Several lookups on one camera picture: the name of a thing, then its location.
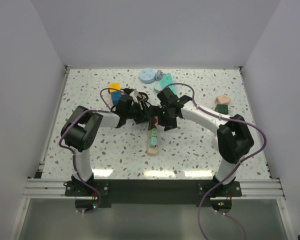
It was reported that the green adapter plug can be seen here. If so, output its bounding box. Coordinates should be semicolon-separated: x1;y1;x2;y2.
150;128;158;138

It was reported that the dark green cube socket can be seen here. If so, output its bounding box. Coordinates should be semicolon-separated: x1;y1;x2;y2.
215;104;229;115

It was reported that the blue cube socket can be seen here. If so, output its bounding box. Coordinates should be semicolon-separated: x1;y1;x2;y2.
110;91;122;106

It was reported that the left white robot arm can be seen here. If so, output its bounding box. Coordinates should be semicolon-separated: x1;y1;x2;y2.
58;95;160;196

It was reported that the black power cord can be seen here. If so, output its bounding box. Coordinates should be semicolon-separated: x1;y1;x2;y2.
122;87;151;106

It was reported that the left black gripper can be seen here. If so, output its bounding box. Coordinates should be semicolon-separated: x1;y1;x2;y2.
125;99;150;124

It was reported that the teal triangular power strip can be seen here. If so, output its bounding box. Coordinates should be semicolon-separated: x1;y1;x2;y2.
153;73;177;94

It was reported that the aluminium rail frame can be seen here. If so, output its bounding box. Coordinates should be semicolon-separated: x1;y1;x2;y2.
24;67;284;200

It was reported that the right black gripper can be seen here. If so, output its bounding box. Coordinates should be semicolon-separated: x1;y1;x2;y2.
148;105;177;132

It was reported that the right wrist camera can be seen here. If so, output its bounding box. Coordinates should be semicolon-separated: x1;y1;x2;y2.
157;87;192;108

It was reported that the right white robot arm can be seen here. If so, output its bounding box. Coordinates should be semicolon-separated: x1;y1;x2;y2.
159;100;255;197

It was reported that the teal adapter plug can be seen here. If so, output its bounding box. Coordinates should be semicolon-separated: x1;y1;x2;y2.
148;137;157;149

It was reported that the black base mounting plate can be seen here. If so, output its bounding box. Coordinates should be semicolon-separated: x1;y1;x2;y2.
63;178;243;210

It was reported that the beige long power strip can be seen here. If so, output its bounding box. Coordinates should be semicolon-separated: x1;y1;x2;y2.
147;117;159;156

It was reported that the light blue cord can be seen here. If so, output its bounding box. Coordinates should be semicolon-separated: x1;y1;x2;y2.
155;69;167;81

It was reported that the pink round socket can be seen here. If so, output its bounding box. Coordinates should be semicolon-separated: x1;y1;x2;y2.
214;94;231;105

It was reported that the yellow cube socket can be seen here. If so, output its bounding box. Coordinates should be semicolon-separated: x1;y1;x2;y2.
108;82;121;93

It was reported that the round light blue socket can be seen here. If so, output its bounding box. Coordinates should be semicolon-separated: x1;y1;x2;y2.
138;68;156;84

